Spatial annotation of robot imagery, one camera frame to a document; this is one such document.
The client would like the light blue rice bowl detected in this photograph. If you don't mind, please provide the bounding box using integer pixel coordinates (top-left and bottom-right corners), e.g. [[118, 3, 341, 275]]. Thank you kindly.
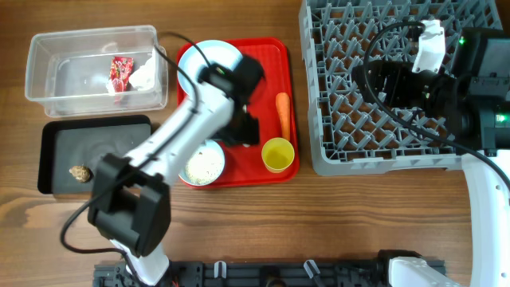
[[178, 138, 226, 187]]

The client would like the white rice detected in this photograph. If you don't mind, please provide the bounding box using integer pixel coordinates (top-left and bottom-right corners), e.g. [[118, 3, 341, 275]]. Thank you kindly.
[[186, 146, 225, 185]]

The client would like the red snack wrapper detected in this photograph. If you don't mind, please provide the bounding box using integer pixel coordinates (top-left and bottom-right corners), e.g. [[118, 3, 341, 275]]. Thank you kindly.
[[107, 57, 134, 95]]

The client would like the brown food scrap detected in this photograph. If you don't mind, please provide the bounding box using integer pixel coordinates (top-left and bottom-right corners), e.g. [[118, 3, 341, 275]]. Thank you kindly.
[[69, 165, 92, 183]]

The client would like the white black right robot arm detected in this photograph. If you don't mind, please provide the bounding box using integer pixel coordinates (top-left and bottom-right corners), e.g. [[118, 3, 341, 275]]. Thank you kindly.
[[352, 21, 509, 286]]

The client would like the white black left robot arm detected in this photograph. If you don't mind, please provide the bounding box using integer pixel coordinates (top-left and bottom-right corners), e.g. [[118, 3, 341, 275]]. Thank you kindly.
[[88, 55, 264, 286]]

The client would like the grey dishwasher rack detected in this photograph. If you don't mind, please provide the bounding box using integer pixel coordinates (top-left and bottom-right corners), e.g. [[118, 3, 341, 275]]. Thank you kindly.
[[299, 0, 502, 176]]

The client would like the clear plastic waste bin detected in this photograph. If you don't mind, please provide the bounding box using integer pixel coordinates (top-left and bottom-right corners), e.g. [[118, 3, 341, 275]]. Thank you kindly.
[[25, 26, 168, 117]]

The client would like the black waste tray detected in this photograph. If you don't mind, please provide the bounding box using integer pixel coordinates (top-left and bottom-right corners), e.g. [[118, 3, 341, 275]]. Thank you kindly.
[[37, 115, 151, 195]]

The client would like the red serving tray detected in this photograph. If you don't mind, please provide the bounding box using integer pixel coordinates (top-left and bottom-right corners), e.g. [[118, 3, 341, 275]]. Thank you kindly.
[[204, 37, 300, 189]]

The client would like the yellow plastic cup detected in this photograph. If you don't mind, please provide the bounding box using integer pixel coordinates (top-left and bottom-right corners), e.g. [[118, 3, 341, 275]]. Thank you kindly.
[[261, 137, 295, 173]]

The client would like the orange carrot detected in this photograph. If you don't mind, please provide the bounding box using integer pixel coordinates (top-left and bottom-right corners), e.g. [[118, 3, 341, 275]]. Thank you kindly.
[[276, 92, 291, 141]]

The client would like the light blue plate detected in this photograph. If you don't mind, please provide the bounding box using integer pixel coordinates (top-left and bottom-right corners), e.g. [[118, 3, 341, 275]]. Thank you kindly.
[[178, 40, 242, 85]]

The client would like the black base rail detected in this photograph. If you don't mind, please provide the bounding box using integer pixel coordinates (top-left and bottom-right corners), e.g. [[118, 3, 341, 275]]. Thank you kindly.
[[92, 259, 447, 287]]

